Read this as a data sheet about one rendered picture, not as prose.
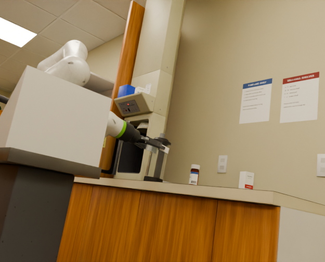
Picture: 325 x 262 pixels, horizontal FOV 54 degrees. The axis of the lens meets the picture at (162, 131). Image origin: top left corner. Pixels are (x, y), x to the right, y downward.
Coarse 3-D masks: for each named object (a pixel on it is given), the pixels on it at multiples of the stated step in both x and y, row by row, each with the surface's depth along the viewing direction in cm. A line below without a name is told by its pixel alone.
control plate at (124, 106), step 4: (132, 100) 208; (120, 104) 219; (124, 104) 216; (132, 104) 210; (136, 104) 207; (124, 108) 218; (132, 108) 212; (136, 108) 209; (124, 112) 221; (128, 112) 217; (132, 112) 215
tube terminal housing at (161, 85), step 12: (156, 72) 212; (132, 84) 231; (144, 84) 219; (156, 84) 208; (168, 84) 214; (156, 96) 206; (168, 96) 213; (156, 108) 205; (168, 108) 226; (132, 120) 218; (144, 120) 211; (156, 120) 204; (156, 132) 203; (144, 156) 197; (144, 168) 195
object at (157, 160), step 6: (162, 144) 163; (168, 144) 164; (150, 150) 166; (156, 150) 162; (150, 156) 163; (156, 156) 161; (162, 156) 162; (150, 162) 161; (156, 162) 160; (162, 162) 161; (150, 168) 160; (156, 168) 160; (162, 168) 161; (150, 174) 159; (156, 174) 159; (162, 174) 161
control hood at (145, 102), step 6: (126, 96) 210; (132, 96) 206; (138, 96) 201; (144, 96) 199; (150, 96) 202; (120, 102) 218; (138, 102) 205; (144, 102) 201; (150, 102) 202; (120, 108) 221; (144, 108) 204; (150, 108) 202; (126, 114) 220; (132, 114) 217
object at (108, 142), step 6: (108, 138) 217; (114, 138) 219; (108, 144) 216; (114, 144) 219; (102, 150) 213; (108, 150) 216; (102, 156) 213; (108, 156) 215; (102, 162) 212; (108, 162) 215; (102, 168) 212; (108, 168) 214
